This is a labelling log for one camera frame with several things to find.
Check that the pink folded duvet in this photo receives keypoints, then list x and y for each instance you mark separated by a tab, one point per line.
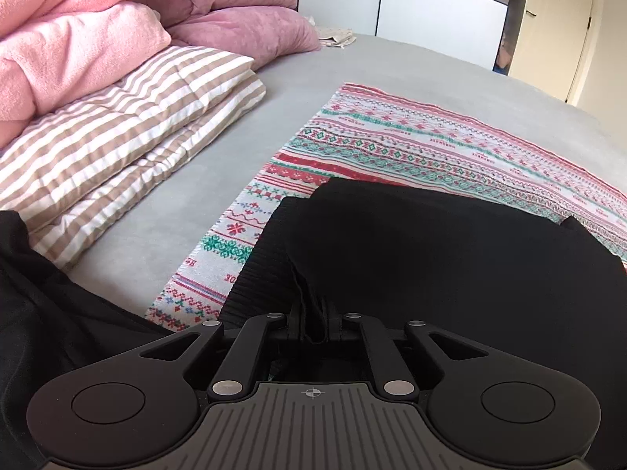
245	24

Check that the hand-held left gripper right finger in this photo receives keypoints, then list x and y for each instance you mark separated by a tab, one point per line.
365	333

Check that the open shelf with clothes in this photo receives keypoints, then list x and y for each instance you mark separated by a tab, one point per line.
507	34

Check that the beige crumpled cloth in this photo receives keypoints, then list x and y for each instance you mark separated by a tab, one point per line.
335	34

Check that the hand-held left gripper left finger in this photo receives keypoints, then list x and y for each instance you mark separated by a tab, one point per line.
267	333

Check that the cream door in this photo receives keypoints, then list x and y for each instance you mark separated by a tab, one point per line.
558	39

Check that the pile of dark clothes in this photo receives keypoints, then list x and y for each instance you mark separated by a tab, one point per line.
49	313

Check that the black pants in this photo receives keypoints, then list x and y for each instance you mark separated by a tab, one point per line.
416	254

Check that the white and grey wardrobe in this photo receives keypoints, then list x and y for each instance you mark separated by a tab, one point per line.
416	5

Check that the striped beige quilt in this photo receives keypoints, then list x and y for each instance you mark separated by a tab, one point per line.
122	132

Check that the pink fleece blanket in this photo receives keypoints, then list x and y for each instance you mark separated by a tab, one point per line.
63	44

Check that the patterned knit blanket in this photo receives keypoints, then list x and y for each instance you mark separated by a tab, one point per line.
392	147

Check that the grey bed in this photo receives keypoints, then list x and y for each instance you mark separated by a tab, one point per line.
245	122

